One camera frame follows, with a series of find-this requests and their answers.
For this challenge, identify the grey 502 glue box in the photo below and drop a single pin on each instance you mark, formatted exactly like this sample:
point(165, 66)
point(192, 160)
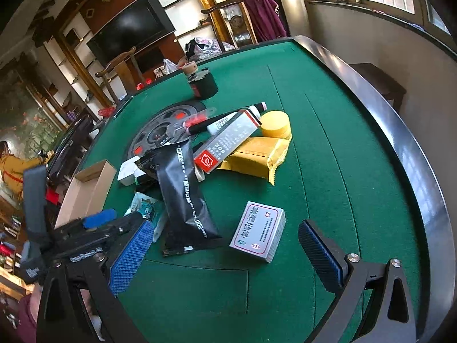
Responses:
point(219, 146)

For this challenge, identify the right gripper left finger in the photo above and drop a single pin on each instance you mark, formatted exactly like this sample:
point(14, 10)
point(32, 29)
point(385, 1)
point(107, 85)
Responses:
point(84, 271)

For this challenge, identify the black ink bottle with cork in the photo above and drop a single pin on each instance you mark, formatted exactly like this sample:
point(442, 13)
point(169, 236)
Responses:
point(201, 81)

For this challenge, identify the wooden chair near television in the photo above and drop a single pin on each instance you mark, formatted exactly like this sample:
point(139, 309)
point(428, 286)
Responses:
point(127, 69)

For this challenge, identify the round grey table centre panel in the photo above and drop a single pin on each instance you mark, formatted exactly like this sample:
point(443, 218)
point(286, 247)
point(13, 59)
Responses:
point(157, 131)

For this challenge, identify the person in yellow jacket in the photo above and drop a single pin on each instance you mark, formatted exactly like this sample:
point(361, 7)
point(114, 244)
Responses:
point(13, 168)

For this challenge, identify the white medicine box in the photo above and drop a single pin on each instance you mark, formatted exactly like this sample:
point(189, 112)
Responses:
point(259, 231)

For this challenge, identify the dark wooden stool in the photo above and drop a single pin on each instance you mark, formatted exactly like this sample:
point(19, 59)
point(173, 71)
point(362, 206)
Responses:
point(389, 88)

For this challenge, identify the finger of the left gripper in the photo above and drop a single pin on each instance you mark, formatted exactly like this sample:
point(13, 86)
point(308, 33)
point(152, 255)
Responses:
point(99, 219)

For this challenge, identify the black foil pouch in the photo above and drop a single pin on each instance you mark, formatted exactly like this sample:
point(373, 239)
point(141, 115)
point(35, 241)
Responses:
point(190, 225)

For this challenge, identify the wooden chair with garment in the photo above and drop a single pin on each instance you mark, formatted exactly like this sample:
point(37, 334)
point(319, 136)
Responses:
point(231, 23)

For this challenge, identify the clear packet with red item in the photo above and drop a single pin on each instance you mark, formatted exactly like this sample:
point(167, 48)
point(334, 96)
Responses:
point(183, 124)

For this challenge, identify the yellow foil snack packet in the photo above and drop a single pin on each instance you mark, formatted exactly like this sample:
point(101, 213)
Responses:
point(258, 157)

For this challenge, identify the maroon garment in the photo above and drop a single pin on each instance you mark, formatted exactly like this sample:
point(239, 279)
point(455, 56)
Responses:
point(265, 19)

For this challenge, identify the white charger box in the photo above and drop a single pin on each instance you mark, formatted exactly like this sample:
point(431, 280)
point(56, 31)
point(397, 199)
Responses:
point(129, 172)

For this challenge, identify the black flat television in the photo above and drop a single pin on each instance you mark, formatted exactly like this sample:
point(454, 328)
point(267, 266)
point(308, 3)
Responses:
point(138, 25)

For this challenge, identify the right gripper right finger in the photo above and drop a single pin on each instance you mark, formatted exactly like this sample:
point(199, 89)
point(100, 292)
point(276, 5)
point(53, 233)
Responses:
point(389, 315)

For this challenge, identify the teal tissue packet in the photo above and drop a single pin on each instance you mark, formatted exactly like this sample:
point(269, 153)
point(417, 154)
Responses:
point(151, 209)

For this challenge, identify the cardboard box tray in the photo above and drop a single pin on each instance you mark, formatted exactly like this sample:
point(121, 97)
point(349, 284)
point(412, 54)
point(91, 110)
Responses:
point(87, 193)

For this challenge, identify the pile of clothes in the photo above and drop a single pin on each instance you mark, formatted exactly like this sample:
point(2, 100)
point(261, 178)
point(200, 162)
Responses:
point(200, 48)

